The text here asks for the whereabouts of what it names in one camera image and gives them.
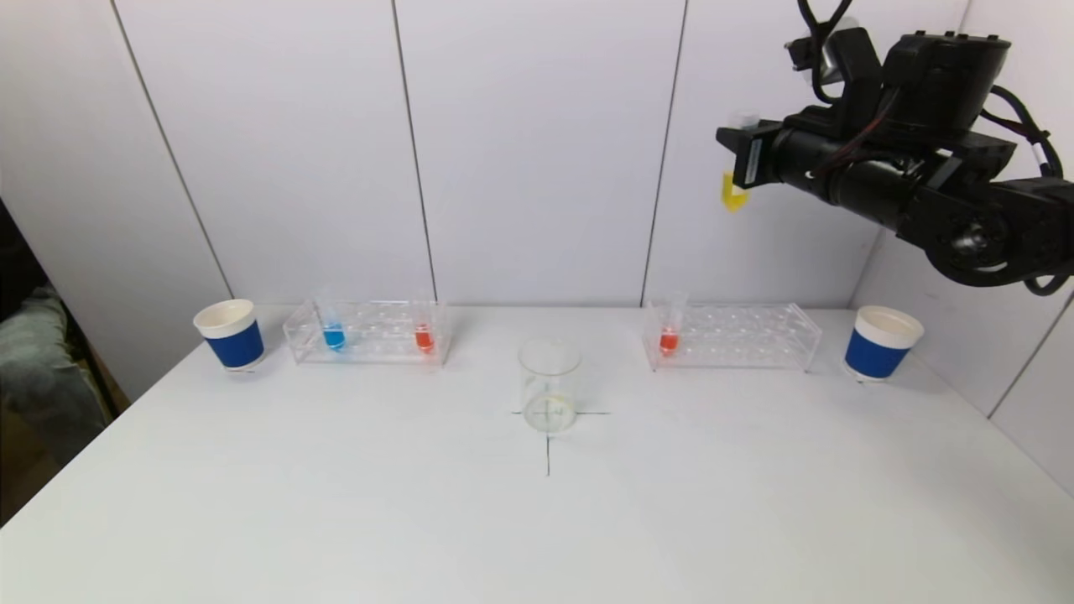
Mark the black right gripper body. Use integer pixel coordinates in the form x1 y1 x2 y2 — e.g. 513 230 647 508
731 119 839 205

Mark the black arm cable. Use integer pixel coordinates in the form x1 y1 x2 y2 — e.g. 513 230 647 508
988 84 1068 179

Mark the clear acrylic test tube rack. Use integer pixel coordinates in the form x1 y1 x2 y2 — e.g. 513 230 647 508
284 300 454 367
642 302 822 373

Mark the test tube with blue pigment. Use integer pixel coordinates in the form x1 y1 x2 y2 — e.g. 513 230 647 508
315 289 348 353

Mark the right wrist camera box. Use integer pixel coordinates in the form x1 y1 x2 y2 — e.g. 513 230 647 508
785 25 884 114

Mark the clear glass beaker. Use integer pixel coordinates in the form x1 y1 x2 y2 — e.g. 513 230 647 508
517 336 581 435

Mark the test tube with red pigment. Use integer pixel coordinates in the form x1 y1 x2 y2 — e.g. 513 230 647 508
659 292 689 357
411 289 437 355

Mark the test tube with yellow pigment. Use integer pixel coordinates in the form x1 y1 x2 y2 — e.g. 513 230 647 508
722 107 753 212

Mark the black camera cable loop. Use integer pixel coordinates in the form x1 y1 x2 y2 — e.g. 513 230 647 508
795 0 852 106

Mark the blue white paper cup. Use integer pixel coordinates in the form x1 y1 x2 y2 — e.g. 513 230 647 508
193 299 266 372
843 305 925 383

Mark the person in grey clothes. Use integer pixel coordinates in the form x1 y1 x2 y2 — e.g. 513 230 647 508
0 285 110 445

